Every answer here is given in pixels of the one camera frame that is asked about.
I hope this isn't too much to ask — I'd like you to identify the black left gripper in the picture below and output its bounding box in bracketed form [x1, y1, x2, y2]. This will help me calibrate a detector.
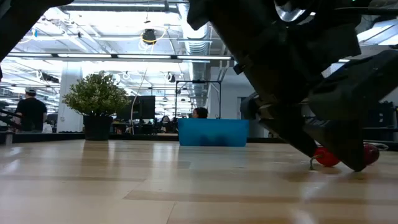
[186, 0, 398, 158]

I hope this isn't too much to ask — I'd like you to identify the black cabinet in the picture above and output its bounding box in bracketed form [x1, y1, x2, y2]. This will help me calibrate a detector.
[362, 101, 398, 141]

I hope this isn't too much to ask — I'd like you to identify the teal plastic container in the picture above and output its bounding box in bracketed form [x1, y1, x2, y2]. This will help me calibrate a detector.
[178, 118, 249, 147]

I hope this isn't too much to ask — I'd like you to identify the black monitor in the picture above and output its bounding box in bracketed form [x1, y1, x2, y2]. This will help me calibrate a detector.
[116, 95, 156, 121]

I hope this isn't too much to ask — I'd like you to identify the overhead light bar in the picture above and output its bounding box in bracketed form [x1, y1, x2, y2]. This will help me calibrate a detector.
[6, 52, 234, 65]

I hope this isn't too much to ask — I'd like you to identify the black ceiling device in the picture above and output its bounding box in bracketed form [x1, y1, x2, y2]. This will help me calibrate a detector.
[142, 28, 157, 45]

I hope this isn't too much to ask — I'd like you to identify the green plant in black pot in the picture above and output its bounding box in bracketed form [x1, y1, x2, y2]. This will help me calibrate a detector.
[61, 70, 131, 141]

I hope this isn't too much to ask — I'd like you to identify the black rig frame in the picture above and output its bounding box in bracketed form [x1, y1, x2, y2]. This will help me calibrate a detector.
[175, 80, 222, 120]

